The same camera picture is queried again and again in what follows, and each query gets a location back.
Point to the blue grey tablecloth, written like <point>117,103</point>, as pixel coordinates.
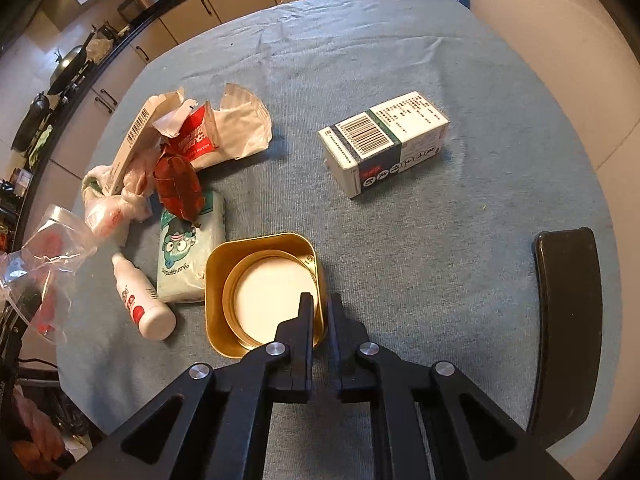
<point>400,260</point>

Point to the black kitchen counter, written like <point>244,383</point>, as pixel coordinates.
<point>96,85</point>

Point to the green leafy vegetables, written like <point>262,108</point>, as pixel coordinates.
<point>41,142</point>

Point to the white medicine box with barcode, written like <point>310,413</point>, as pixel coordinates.
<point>380,150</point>

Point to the black chair back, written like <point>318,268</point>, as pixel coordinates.
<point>570,310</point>

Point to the small white bottle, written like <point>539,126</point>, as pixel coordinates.
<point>145,310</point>

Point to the square gold tin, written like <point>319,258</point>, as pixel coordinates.
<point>217,270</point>

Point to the pink white plastic bag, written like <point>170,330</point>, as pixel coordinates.
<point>107,215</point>

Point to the wok with lid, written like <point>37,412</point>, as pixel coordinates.
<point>67,70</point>

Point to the crumpled plastic bag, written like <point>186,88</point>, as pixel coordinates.
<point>100,47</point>

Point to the dark red crumpled wrapper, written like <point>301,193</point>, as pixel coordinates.
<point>177,185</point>

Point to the round white-topped gold lid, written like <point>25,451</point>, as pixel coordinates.
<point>260,295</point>

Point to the black frying pan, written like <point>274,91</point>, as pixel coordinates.
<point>30,122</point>

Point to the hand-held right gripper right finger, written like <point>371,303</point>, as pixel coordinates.
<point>337,330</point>

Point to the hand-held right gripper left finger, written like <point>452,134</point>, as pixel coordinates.
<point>302,330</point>

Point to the flat white carton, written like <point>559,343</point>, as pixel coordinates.
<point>132,135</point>

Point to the cartoon printed tissue pack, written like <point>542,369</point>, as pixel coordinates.
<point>185,260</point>

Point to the red and white packet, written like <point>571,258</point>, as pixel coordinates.
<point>195,135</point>

